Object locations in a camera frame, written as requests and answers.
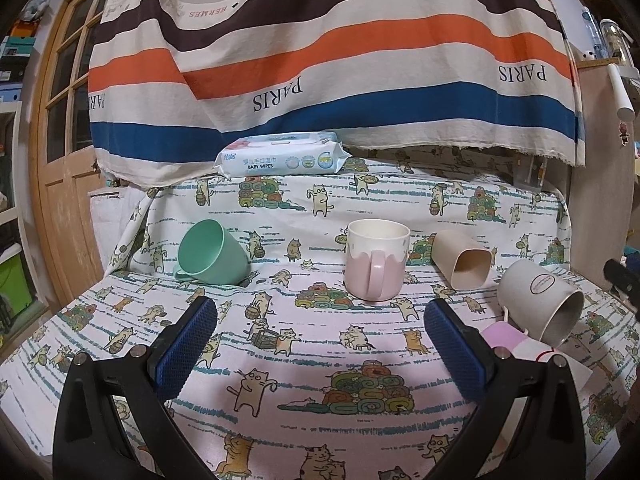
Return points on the grey mug white handle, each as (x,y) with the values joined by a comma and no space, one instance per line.
(539,303)

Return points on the white clip lamp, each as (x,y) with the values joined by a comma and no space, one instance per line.
(624,108)

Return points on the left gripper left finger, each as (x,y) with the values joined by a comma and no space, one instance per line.
(89,441)

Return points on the beige square cup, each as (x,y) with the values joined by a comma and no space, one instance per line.
(464,263)

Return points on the white pink paper cup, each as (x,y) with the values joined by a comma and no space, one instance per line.
(515,339)

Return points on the cat print bed sheet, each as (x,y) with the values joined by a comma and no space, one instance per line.
(301,377)

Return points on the bear sticker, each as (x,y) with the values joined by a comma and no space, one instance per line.
(623,133)

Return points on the striped Paris cloth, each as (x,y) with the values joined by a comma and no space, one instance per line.
(172,82)

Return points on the pink white drip mug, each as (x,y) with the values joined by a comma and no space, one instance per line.
(376,257)

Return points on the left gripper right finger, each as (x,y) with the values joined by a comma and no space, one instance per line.
(491,378)

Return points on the mint green plastic cup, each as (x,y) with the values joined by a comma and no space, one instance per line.
(208,253)

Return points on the wooden glass door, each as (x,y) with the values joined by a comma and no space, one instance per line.
(65,164)

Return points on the baby wipes pack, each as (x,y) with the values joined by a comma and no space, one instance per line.
(283,154)

